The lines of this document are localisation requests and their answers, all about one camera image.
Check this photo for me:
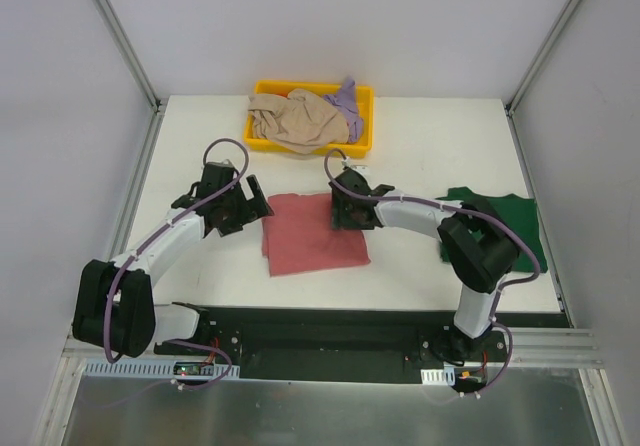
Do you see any right aluminium frame post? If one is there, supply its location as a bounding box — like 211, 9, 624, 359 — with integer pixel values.
505, 0, 585, 118

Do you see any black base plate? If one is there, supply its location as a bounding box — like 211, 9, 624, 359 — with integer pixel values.
154, 307, 507, 384

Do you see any purple t shirt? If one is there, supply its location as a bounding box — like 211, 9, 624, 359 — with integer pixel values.
323, 76, 364, 144

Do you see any beige t shirt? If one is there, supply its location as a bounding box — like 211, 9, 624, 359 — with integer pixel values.
248, 88, 349, 154

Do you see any left aluminium frame post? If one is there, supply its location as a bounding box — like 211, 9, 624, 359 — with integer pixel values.
92, 0, 163, 112

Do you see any green t shirt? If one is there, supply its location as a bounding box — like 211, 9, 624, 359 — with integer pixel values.
439, 186, 548, 274

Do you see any aluminium frame post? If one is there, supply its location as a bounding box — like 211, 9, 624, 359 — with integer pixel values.
92, 0, 163, 112
505, 0, 585, 118

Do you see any left white cable duct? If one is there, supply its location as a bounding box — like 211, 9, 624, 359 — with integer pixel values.
84, 359, 240, 381

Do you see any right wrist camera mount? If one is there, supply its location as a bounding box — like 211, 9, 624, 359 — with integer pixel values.
342, 160, 370, 177

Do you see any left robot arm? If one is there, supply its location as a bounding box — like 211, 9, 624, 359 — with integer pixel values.
72, 162, 273, 362

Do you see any white cable duct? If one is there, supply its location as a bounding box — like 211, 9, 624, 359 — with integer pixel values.
420, 368, 456, 387
84, 359, 240, 381

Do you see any right white cable duct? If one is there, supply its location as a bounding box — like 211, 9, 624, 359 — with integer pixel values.
420, 368, 456, 387

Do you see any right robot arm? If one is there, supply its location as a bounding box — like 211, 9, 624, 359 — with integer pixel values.
330, 167, 520, 366

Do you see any pink t shirt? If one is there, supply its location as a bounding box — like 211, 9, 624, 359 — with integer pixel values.
262, 193, 370, 277

